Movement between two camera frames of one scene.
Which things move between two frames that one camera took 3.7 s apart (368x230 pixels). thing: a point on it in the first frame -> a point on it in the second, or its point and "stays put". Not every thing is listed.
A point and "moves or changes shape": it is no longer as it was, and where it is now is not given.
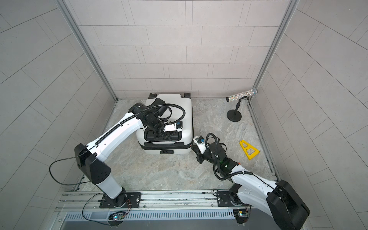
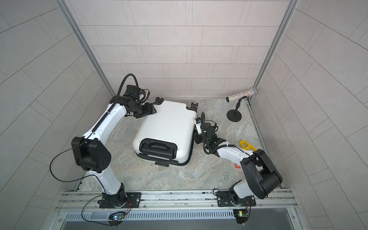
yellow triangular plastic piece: (246, 148) stays put
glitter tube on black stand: (234, 115) stays put
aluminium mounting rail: (150, 199) stays put
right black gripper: (199, 155) -> (197, 140)
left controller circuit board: (117, 216) stays put
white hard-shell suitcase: (178, 137) moves or changes shape
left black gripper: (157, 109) -> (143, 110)
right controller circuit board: (241, 215) stays put
